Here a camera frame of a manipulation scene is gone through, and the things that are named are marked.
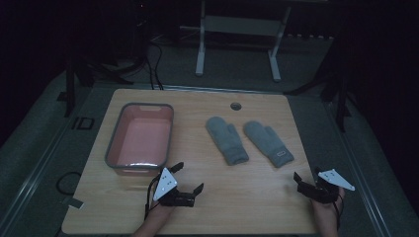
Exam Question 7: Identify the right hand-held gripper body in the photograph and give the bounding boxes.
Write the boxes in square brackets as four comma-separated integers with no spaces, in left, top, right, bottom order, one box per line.
[295,168,357,205]

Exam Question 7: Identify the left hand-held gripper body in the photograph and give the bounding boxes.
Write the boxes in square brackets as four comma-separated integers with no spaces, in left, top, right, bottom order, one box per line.
[152,167,197,208]

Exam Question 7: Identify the pink basin with grey rim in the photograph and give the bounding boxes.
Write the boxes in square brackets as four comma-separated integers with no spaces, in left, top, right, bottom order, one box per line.
[104,102,175,177]

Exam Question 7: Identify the grey mitten with label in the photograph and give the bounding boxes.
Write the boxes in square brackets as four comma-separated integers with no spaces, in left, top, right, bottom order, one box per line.
[242,119,295,169]

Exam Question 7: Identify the plain grey mitten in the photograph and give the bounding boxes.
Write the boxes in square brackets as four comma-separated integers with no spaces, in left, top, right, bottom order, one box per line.
[205,116,250,167]

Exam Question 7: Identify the person's right hand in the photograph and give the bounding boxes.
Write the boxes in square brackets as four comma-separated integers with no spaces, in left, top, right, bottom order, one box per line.
[309,187,347,228]

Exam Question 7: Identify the person's left hand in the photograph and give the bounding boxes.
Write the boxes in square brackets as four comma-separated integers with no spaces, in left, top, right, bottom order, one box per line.
[145,200,176,229]

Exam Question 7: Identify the black stand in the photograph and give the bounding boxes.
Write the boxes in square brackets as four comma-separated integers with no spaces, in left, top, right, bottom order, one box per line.
[285,29,360,133]
[56,58,132,119]

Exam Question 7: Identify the grey tape piece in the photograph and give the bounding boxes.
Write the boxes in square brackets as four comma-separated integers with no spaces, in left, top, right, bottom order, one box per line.
[66,197,85,210]

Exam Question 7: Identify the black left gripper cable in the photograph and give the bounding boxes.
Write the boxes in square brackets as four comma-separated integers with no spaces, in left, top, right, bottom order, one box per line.
[143,174,166,221]

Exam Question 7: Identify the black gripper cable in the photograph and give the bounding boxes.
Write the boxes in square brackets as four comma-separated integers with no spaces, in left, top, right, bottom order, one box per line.
[332,194,345,231]
[143,174,166,221]

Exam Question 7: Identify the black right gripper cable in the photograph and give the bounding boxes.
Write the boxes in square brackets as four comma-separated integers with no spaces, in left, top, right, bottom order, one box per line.
[332,194,345,231]

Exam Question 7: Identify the black cable loop on floor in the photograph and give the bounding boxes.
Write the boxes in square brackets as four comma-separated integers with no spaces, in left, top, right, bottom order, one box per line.
[55,171,83,197]

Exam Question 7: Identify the black floor cables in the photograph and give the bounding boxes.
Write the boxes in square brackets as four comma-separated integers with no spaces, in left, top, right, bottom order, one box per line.
[144,36,166,91]

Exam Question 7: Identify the white metal desk frame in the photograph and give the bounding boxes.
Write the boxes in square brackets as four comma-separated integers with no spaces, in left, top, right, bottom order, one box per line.
[179,0,293,83]

